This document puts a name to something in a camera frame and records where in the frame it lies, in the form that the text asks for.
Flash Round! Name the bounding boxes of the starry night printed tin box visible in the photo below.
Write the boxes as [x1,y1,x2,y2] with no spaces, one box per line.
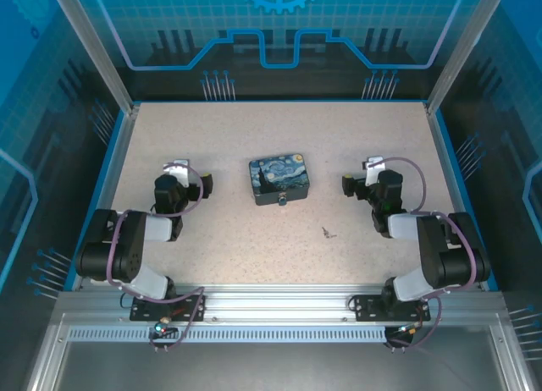
[248,153,312,207]

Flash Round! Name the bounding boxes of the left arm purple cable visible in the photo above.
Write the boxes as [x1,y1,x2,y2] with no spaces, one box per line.
[105,162,207,352]

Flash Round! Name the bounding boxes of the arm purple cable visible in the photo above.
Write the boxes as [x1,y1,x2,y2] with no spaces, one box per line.
[105,162,207,352]
[366,157,489,352]

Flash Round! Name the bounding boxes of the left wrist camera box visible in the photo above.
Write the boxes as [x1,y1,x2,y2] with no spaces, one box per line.
[163,158,191,187]

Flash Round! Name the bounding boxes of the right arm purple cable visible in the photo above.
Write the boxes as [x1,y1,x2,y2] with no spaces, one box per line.
[366,157,489,352]

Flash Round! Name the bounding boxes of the aluminium side rail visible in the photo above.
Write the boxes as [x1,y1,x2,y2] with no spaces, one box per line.
[74,104,141,291]
[424,102,489,291]

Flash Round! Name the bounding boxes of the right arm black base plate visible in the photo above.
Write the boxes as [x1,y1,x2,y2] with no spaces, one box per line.
[351,293,431,323]

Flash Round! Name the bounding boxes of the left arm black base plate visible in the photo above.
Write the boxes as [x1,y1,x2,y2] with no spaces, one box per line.
[128,293,208,323]

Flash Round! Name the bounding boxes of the aluminium mounting rail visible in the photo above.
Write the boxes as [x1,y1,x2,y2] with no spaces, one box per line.
[57,283,505,324]

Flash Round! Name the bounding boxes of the cable connector with led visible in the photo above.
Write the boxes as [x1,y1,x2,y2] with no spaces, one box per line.
[152,317,180,338]
[395,320,425,335]

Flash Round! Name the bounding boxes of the aluminium frame post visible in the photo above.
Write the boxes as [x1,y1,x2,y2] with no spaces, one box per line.
[47,0,141,115]
[424,0,510,116]

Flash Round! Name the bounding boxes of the slotted grey cable duct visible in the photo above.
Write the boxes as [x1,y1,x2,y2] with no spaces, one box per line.
[67,326,389,344]

